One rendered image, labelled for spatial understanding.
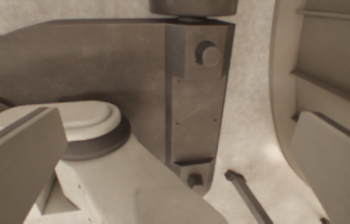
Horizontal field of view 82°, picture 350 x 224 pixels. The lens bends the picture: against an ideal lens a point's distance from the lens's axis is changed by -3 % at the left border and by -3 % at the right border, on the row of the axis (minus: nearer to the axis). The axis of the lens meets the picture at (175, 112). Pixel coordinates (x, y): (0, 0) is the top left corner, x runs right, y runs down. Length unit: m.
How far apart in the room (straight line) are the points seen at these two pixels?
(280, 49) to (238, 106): 0.23
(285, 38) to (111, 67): 0.53
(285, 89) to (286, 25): 0.22
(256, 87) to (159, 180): 0.57
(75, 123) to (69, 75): 0.16
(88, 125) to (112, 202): 0.13
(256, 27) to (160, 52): 0.36
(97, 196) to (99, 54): 0.28
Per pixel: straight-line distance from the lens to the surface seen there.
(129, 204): 0.28
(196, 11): 0.43
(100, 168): 0.33
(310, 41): 0.76
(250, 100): 0.80
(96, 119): 0.35
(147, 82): 0.47
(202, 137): 0.55
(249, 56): 0.73
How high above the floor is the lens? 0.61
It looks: 59 degrees down
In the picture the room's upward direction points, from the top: 158 degrees clockwise
